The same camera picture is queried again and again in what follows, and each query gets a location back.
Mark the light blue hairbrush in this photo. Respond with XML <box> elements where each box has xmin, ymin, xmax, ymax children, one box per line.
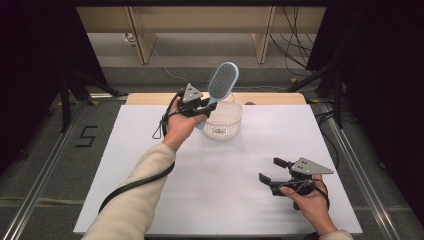
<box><xmin>195</xmin><ymin>61</ymin><xmax>240</xmax><ymax>131</ymax></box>

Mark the black curtain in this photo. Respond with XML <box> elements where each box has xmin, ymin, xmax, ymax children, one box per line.
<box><xmin>0</xmin><ymin>0</ymin><xmax>109</xmax><ymax>174</ymax></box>
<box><xmin>305</xmin><ymin>0</ymin><xmax>424</xmax><ymax>228</ymax></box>

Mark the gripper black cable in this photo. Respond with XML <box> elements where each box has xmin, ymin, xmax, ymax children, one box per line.
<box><xmin>98</xmin><ymin>89</ymin><xmax>186</xmax><ymax>214</ymax></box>
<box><xmin>313</xmin><ymin>178</ymin><xmax>331</xmax><ymax>211</ymax></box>

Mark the black tripod stand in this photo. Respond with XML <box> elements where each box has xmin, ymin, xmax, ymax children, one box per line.
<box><xmin>286</xmin><ymin>63</ymin><xmax>345</xmax><ymax>130</ymax></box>
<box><xmin>59</xmin><ymin>70</ymin><xmax>129</xmax><ymax>134</ymax></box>

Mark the metal floor rail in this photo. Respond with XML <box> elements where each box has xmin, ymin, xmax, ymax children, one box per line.
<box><xmin>314</xmin><ymin>102</ymin><xmax>401</xmax><ymax>240</ymax></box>
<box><xmin>0</xmin><ymin>99</ymin><xmax>90</xmax><ymax>240</ymax></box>

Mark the person's right hand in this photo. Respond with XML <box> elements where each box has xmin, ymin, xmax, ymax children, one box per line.
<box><xmin>279</xmin><ymin>174</ymin><xmax>338</xmax><ymax>237</ymax></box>

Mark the person's left hand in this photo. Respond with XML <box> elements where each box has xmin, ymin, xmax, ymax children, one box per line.
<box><xmin>162</xmin><ymin>97</ymin><xmax>208</xmax><ymax>153</ymax></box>

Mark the white table mat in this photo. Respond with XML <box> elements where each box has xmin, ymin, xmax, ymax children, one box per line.
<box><xmin>73</xmin><ymin>104</ymin><xmax>364</xmax><ymax>236</ymax></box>

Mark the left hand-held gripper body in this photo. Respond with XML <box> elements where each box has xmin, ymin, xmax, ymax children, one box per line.
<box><xmin>176</xmin><ymin>82</ymin><xmax>209</xmax><ymax>118</ymax></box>

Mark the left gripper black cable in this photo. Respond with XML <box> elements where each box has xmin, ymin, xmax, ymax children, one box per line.
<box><xmin>98</xmin><ymin>89</ymin><xmax>186</xmax><ymax>214</ymax></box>

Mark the beige wooden bench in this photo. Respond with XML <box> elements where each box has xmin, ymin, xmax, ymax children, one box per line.
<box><xmin>75</xmin><ymin>5</ymin><xmax>328</xmax><ymax>65</ymax></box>

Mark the wooden table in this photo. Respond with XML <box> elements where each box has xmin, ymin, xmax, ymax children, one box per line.
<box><xmin>125</xmin><ymin>92</ymin><xmax>308</xmax><ymax>106</ymax></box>

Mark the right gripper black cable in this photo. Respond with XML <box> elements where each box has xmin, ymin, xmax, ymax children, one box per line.
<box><xmin>313</xmin><ymin>178</ymin><xmax>331</xmax><ymax>211</ymax></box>

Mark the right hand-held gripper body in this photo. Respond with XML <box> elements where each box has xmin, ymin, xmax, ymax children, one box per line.
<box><xmin>270</xmin><ymin>157</ymin><xmax>335</xmax><ymax>198</ymax></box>

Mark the white plastic basket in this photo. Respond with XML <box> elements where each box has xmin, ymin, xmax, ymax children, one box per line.
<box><xmin>201</xmin><ymin>92</ymin><xmax>244</xmax><ymax>140</ymax></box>

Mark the bundle of black cables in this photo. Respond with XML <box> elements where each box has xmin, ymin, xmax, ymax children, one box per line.
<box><xmin>269</xmin><ymin>5</ymin><xmax>318</xmax><ymax>78</ymax></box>

